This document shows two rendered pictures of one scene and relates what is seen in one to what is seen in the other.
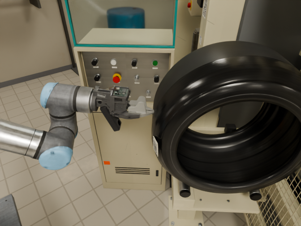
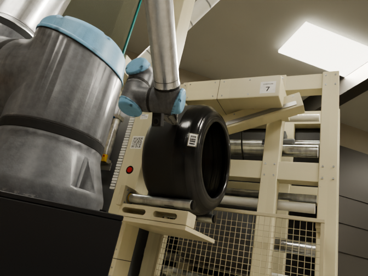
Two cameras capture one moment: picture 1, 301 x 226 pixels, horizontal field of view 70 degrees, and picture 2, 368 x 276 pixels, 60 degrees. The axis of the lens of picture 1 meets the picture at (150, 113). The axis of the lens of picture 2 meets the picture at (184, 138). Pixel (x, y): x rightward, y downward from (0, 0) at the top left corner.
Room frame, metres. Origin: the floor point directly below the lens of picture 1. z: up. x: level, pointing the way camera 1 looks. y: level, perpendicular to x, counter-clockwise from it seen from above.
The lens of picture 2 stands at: (-0.02, 1.15, 0.64)
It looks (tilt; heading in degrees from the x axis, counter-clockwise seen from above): 22 degrees up; 296
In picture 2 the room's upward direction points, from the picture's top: 12 degrees clockwise
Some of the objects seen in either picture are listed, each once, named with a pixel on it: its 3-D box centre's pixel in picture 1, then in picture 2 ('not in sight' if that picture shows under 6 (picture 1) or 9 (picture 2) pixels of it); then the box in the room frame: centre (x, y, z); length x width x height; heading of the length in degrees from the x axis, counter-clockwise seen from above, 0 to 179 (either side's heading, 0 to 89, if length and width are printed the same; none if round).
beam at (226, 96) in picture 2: not in sight; (235, 98); (0.53, -0.58, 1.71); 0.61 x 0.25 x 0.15; 177
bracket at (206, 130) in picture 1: (206, 135); (142, 205); (0.85, -0.30, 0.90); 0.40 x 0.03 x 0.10; 87
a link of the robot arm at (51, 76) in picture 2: not in sight; (66, 85); (0.36, 0.84, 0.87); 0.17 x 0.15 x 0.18; 10
